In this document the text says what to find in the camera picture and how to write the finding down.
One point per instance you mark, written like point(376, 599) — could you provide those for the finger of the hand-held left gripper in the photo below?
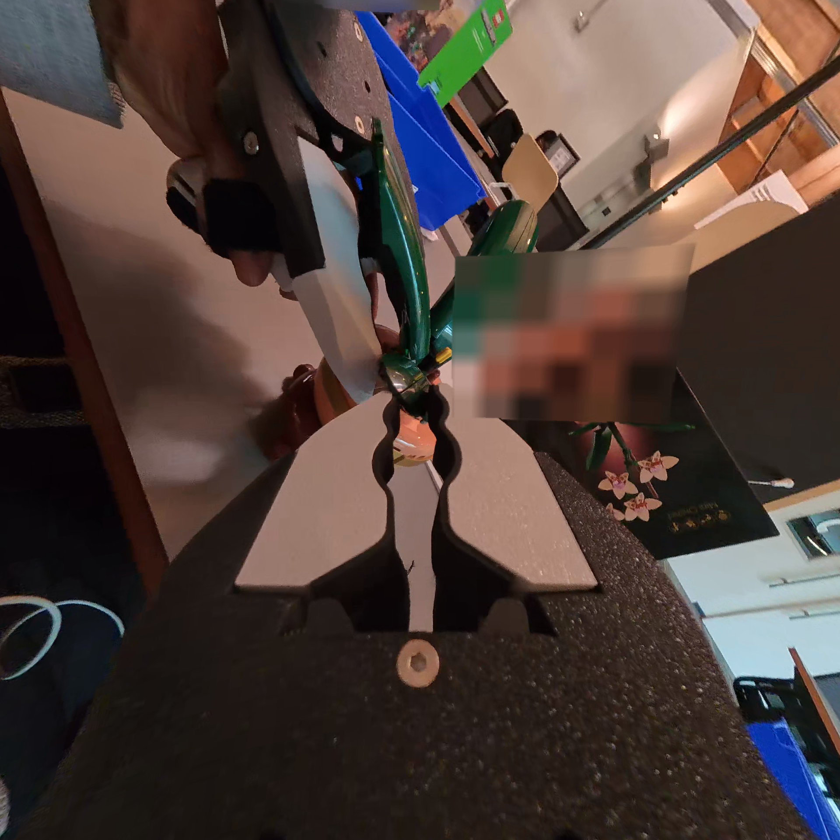
point(341, 295)

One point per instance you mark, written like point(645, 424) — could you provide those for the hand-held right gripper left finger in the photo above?
point(315, 518)

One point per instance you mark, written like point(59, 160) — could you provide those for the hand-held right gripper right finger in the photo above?
point(518, 518)

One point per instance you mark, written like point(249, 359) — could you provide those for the long dark green toy leaf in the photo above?
point(407, 262)
point(505, 226)

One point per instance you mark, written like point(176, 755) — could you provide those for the toy flower pot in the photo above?
point(410, 439)

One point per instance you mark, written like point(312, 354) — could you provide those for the grey desk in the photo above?
point(164, 328)

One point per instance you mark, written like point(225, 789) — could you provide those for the person's left hand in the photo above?
point(170, 85)

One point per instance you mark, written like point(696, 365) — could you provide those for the blue plastic bin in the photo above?
point(433, 164)
point(794, 781)

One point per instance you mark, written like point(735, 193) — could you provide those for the green toy set box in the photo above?
point(472, 46)

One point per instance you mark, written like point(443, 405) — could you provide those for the tan chair back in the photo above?
point(531, 170)

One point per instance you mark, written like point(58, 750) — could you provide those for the white rounded-tip rod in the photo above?
point(781, 484)

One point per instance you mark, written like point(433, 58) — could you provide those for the large black cardboard board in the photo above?
point(768, 341)

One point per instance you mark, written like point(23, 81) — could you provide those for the black floor lamp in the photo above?
point(722, 151)

